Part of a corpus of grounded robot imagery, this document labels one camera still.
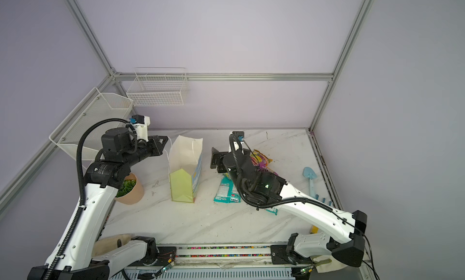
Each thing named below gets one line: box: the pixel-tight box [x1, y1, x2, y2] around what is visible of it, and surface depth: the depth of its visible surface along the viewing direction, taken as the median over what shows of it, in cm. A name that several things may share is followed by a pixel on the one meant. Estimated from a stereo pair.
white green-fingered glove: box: [310, 254, 349, 274], surface depth 71 cm
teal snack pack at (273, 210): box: [265, 206, 279, 216], surface depth 86 cm
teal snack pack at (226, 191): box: [213, 172, 241, 204], surface depth 91 cm
